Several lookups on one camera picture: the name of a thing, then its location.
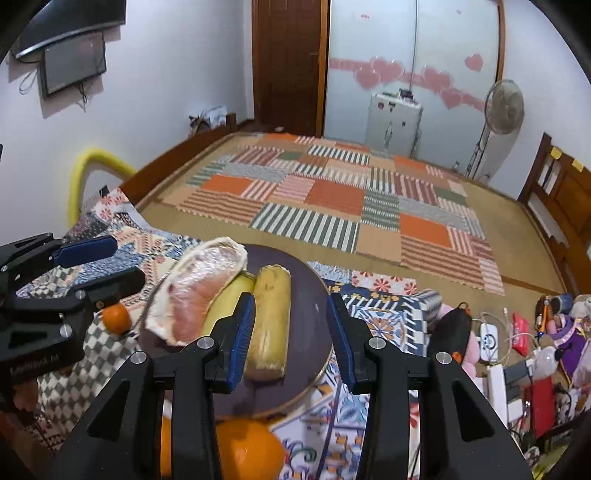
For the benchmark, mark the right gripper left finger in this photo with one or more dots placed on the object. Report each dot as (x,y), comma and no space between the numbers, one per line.
(119,435)

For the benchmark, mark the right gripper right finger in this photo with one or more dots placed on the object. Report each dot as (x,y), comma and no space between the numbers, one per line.
(462,437)

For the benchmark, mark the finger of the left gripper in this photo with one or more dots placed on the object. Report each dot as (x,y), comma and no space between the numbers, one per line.
(83,251)
(49,314)

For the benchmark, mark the small tangerine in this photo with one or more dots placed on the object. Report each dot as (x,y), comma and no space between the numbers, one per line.
(116,319)

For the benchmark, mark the large pomelo segment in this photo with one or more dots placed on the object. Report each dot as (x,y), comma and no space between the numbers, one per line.
(179,308)

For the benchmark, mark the large orange with stem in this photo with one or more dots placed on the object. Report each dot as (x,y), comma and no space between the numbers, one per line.
(231,449)

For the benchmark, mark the person left hand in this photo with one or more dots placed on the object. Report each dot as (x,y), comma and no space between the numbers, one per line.
(26,396)

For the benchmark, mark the pink plush toy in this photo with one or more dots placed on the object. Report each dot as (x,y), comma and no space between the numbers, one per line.
(472,355)

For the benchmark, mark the black orange pouch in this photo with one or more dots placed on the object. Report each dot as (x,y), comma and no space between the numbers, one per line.
(451,333)

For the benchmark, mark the yellow foam tube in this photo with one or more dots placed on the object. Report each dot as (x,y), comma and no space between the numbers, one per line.
(87,160)

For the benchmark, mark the patterned patchwork cloth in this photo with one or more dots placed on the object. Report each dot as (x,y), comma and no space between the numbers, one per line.
(117,439)

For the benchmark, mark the dark purple plate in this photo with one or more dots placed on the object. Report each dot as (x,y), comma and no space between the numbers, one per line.
(309,344)

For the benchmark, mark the clothes pile by door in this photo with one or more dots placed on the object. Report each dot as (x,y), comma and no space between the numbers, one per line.
(208,119)

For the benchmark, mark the striped patchwork blanket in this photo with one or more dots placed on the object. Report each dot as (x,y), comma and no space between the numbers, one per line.
(343,197)

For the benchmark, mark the wooden bed headboard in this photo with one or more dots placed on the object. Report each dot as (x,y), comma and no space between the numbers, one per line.
(557,196)

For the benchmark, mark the white appliance box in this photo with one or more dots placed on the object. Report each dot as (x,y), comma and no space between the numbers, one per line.
(394,123)

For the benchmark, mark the standing electric fan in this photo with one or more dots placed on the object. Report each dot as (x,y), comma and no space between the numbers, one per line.
(504,112)

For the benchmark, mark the brown wooden door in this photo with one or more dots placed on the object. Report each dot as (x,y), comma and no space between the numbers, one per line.
(289,64)

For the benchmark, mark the frosted sliding wardrobe doors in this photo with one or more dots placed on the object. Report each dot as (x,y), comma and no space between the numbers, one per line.
(445,52)

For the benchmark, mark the small wall monitor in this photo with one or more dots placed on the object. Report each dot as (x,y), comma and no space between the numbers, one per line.
(71,61)

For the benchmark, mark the wall mounted black television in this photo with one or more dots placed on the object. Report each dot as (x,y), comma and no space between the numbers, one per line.
(60,19)

